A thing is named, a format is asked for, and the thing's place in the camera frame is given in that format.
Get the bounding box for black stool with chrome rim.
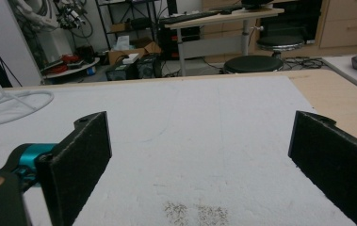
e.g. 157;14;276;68
255;35;306;59

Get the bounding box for round white low table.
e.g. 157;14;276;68
42;56;101;80

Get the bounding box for black floor cables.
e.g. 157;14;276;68
282;56;325;72

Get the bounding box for black metal shelf rack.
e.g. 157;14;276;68
95;0;169;49

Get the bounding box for wooden desk with grey legs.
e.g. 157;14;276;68
160;8;285;77

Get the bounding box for black round stool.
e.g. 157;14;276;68
222;55;284;74

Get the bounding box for dark computer tower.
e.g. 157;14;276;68
158;25;203;61

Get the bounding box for red tool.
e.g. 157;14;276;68
60;54;82;66

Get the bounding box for black box with green label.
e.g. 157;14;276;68
105;61;138;82

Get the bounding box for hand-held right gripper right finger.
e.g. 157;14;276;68
287;110;357;226

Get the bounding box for black keyboard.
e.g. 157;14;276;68
159;10;221;25

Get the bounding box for small white box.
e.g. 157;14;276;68
122;53;140;66

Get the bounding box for white cable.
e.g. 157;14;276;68
0;90;56;128

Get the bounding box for brown cardboard box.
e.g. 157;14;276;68
107;41;162;66

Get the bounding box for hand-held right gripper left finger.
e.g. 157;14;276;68
36;110;113;226

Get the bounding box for white thin stand rod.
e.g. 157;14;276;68
0;50;38;111

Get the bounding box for white foam mat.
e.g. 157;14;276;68
0;74;357;226

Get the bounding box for wooden drawer cabinet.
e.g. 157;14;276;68
318;0;357;50

